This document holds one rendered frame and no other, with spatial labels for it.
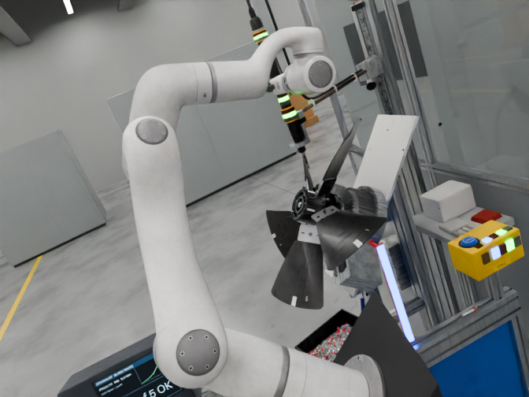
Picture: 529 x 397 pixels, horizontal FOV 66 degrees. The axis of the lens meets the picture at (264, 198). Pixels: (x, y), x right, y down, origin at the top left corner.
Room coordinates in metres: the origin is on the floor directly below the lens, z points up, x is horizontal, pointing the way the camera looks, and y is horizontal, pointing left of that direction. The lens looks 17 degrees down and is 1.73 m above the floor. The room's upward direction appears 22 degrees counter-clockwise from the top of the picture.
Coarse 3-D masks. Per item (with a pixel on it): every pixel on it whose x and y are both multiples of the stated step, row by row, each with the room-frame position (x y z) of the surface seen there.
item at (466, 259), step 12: (480, 228) 1.04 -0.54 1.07; (492, 228) 1.01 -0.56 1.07; (516, 228) 0.97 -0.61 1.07; (456, 240) 1.03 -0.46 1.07; (480, 240) 0.98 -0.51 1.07; (492, 240) 0.96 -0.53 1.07; (504, 240) 0.96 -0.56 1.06; (456, 252) 1.00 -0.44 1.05; (468, 252) 0.95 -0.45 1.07; (480, 252) 0.94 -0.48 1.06; (516, 252) 0.96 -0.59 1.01; (456, 264) 1.02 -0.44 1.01; (468, 264) 0.96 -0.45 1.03; (480, 264) 0.94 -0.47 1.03; (492, 264) 0.95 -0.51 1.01; (504, 264) 0.95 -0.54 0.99; (480, 276) 0.94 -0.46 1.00
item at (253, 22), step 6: (252, 12) 1.30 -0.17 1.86; (252, 18) 1.30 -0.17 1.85; (258, 18) 1.29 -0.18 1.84; (252, 24) 1.30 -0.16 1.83; (258, 24) 1.29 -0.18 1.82; (252, 30) 1.30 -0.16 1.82; (288, 126) 1.30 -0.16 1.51; (294, 126) 1.29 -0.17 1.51; (294, 132) 1.29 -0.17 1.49; (300, 132) 1.29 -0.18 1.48; (294, 138) 1.30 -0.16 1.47; (300, 138) 1.29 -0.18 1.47; (300, 150) 1.30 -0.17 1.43
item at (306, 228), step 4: (304, 224) 1.38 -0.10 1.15; (308, 224) 1.38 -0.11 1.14; (300, 228) 1.38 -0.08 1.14; (304, 228) 1.38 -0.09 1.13; (308, 228) 1.37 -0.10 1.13; (312, 228) 1.37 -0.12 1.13; (300, 232) 1.38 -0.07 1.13; (304, 232) 1.37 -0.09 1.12; (308, 232) 1.37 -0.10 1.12; (312, 232) 1.36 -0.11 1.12; (316, 232) 1.35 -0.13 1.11; (300, 236) 1.37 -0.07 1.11; (304, 236) 1.36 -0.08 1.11; (308, 236) 1.36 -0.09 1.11; (312, 236) 1.35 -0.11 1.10; (316, 236) 1.35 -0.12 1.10; (300, 240) 1.36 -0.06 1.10; (304, 240) 1.36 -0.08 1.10; (308, 240) 1.35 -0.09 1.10; (312, 240) 1.35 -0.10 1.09; (316, 240) 1.34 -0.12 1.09
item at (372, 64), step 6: (366, 60) 1.77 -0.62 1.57; (372, 60) 1.70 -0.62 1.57; (378, 60) 1.73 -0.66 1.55; (360, 66) 1.72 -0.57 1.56; (366, 66) 1.70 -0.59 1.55; (372, 66) 1.69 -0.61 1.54; (378, 66) 1.72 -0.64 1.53; (366, 72) 1.71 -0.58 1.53; (372, 72) 1.69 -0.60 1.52; (378, 72) 1.71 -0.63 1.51; (360, 78) 1.73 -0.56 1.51; (366, 78) 1.71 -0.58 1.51
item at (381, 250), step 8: (384, 248) 0.96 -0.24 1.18; (384, 256) 0.96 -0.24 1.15; (384, 264) 0.96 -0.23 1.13; (384, 272) 0.96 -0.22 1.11; (392, 272) 0.96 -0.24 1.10; (392, 280) 0.96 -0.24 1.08; (392, 288) 0.96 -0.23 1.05; (400, 296) 0.96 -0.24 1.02; (400, 304) 0.96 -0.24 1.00; (400, 312) 0.96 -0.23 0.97; (408, 328) 0.96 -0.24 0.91; (408, 336) 0.96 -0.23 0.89
